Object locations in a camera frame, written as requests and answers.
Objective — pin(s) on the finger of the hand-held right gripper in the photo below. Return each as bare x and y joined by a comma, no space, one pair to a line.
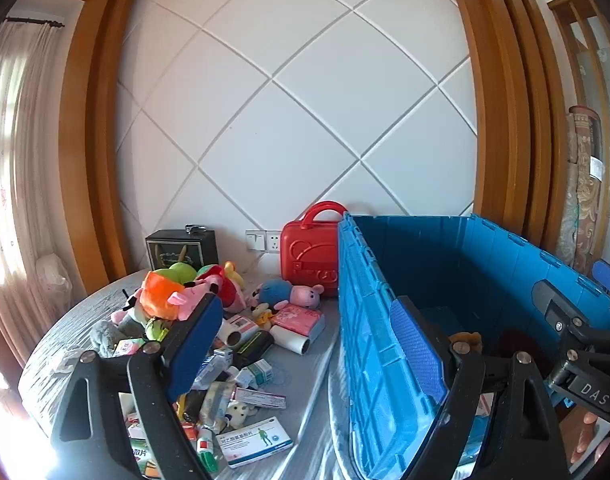
555,305

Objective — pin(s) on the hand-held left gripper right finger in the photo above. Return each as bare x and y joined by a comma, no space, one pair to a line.
417,355

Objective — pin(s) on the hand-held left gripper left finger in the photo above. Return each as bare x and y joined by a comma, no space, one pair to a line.
197,340

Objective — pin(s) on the brown plush toy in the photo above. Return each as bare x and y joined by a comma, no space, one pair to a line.
466,342

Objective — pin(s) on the blue plastic crate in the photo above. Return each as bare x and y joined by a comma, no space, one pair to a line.
365,335

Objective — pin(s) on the grey desktop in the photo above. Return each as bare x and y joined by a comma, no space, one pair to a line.
305,410

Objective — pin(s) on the person's right hand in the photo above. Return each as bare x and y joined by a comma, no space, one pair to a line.
585,437

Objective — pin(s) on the white cardboard tube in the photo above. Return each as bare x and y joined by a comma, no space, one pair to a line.
230,332
290,340

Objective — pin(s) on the pink pig plush black ears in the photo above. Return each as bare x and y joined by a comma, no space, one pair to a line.
192,297

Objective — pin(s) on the pink white barcode box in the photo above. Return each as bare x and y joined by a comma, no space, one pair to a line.
242,326

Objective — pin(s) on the black pouch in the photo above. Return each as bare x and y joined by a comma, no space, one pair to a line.
252,349

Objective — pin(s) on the blue chair seat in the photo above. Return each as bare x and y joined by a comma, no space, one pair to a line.
607,280

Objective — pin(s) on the red dress plush toy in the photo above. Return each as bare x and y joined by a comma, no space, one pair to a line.
225,287

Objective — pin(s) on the orange plush toy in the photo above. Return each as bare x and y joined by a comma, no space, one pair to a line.
157,295

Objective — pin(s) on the small yellow plush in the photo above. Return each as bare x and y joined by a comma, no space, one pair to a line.
262,317

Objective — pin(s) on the white teal medicine box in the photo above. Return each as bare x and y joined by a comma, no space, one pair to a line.
257,374

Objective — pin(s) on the green plush toy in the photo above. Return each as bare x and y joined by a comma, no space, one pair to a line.
177,272

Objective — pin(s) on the yellow duck plush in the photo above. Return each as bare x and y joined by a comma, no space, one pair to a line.
231,269

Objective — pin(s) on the small white dog plush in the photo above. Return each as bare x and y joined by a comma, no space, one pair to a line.
240,412

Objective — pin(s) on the long white red box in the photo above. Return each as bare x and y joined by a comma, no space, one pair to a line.
260,399

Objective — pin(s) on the grey plush toy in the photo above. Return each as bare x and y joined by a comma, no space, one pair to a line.
107,337

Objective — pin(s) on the blue pink pig plush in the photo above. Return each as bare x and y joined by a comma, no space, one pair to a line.
277,291

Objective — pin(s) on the black gift box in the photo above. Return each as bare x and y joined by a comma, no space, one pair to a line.
177,245

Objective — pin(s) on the pink tissue packet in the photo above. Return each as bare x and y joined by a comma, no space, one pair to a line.
297,321

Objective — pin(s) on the white blue medicine box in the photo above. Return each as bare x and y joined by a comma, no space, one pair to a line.
255,442

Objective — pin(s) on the rolled patterned carpet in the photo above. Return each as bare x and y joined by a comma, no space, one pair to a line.
582,185

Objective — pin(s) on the red carry case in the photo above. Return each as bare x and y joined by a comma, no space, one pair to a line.
307,260

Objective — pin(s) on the beige curtain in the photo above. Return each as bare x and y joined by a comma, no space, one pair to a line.
15,185

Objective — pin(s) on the frosted glass door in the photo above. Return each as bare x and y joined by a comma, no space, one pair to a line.
597,60

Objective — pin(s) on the black curtain rod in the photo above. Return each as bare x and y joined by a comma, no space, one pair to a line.
35,21

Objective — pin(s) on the white wall socket panel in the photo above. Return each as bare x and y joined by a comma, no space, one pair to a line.
262,241

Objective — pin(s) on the wooden frame post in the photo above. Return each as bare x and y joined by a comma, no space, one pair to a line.
505,110
100,135

